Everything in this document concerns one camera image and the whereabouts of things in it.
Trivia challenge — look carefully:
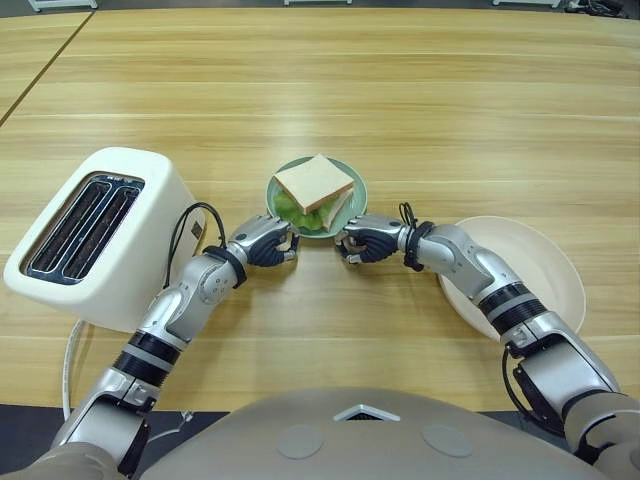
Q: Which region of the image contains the white cord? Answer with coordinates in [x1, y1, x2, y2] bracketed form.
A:
[61, 318, 197, 444]

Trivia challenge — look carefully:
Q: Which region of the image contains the green lettuce leaf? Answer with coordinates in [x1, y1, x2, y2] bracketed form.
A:
[272, 191, 334, 235]

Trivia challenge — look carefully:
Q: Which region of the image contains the white plate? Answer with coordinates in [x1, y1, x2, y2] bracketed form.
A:
[438, 215, 588, 344]

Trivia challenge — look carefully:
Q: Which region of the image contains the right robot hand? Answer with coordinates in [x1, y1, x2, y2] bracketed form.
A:
[333, 213, 409, 265]

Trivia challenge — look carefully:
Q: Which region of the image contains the bread slice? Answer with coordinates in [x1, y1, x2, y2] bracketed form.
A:
[317, 191, 354, 233]
[272, 153, 357, 213]

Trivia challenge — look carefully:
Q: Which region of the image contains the cream toaster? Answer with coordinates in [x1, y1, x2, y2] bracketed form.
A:
[2, 145, 209, 335]

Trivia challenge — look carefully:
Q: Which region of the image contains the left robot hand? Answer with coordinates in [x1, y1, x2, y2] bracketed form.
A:
[228, 214, 302, 268]

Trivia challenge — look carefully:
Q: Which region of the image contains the black cable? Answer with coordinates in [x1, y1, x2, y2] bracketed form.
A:
[396, 201, 437, 273]
[162, 201, 227, 290]

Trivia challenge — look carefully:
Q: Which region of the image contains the robot body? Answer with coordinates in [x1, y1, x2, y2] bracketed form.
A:
[123, 386, 610, 480]

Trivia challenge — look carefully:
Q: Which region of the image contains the green plate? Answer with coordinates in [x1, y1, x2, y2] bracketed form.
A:
[265, 155, 370, 241]

